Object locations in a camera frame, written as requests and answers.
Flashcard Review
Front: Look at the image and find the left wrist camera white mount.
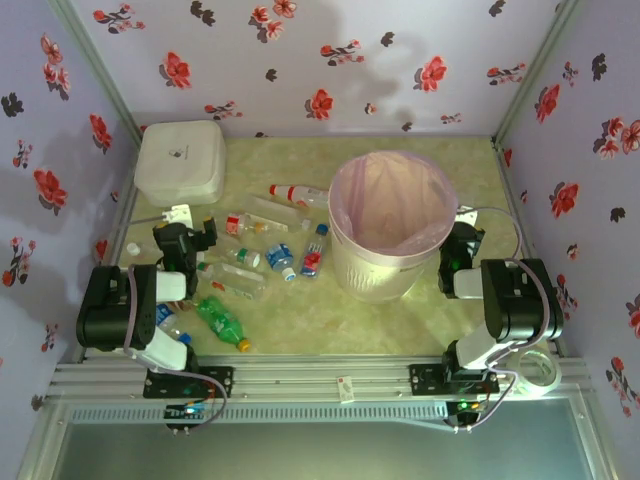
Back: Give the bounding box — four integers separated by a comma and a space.
161, 202, 194, 227

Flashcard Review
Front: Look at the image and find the green cap bottle red label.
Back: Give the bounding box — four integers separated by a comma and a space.
195, 259, 267, 302

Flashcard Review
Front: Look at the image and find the white plastic waste bin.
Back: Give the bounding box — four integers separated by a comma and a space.
327, 151, 460, 305

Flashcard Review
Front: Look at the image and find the small circuit board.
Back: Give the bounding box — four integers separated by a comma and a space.
164, 403, 211, 421
447, 398, 494, 416

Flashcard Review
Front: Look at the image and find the left arm grey cable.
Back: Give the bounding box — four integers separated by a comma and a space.
117, 215, 229, 434

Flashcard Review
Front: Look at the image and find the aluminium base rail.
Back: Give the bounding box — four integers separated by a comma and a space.
49, 353, 594, 401

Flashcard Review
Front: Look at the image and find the small white red tag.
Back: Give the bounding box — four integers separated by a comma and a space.
335, 375, 357, 404

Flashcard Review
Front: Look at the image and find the clear bottle blue label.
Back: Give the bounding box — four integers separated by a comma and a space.
153, 301, 195, 346

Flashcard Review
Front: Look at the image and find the clear tape roll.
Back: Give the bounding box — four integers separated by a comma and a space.
514, 348, 560, 400

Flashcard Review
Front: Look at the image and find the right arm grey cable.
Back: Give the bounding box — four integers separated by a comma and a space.
452, 205, 551, 434

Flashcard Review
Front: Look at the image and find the white plastic storage box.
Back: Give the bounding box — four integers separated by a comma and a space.
133, 119, 227, 207

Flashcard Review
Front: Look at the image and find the clear bottle red cap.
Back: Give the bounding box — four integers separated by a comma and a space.
268, 183, 332, 210

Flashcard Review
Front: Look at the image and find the clear bottle white cap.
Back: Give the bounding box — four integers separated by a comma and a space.
125, 241, 162, 259

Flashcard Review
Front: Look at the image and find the crushed bottle blue label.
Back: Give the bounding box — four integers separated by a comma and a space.
263, 242, 298, 284

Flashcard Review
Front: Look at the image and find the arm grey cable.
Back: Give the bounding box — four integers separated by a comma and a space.
117, 215, 229, 434
452, 205, 551, 434

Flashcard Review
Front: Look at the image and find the long clear square bottle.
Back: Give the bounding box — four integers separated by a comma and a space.
247, 193, 312, 232

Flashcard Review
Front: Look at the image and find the green plastic bottle yellow cap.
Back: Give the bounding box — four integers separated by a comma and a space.
194, 295, 253, 354

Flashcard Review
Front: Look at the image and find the aluminium corner post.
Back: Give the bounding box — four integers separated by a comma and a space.
492, 0, 584, 149
47, 0, 146, 151

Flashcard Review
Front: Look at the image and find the grey slotted cable duct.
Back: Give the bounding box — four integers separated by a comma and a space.
67, 402, 586, 426

